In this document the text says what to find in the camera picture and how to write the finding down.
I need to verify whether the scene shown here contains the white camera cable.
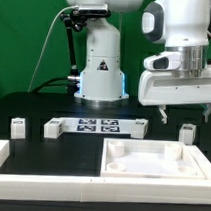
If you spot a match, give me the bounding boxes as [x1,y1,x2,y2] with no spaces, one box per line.
[27,3,80,95]

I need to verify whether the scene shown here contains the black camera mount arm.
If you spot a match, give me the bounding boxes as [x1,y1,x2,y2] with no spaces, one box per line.
[60,11,87,95]

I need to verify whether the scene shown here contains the white U-shaped fence wall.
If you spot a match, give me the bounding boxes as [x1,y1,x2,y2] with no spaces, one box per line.
[0,140,211,205]

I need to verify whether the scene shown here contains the AprilTag marker sheet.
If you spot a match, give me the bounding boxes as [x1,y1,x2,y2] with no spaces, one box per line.
[63,117,134,135]

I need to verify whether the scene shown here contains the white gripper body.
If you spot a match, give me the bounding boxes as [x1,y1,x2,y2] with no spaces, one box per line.
[138,65,211,106]

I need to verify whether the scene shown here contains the grey camera on mount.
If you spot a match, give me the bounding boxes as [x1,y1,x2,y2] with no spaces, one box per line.
[78,4,109,16]

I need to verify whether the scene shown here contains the white square tabletop tray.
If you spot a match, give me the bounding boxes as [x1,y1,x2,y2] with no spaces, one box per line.
[100,138,205,180]

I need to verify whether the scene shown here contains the black cable bundle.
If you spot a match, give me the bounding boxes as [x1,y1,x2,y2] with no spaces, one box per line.
[31,74,71,95]

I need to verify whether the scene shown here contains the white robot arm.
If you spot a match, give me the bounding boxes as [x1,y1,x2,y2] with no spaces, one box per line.
[67,0,211,116]

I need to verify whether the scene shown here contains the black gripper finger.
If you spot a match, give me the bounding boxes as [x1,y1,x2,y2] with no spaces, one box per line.
[203,104,211,122]
[158,105,168,124]

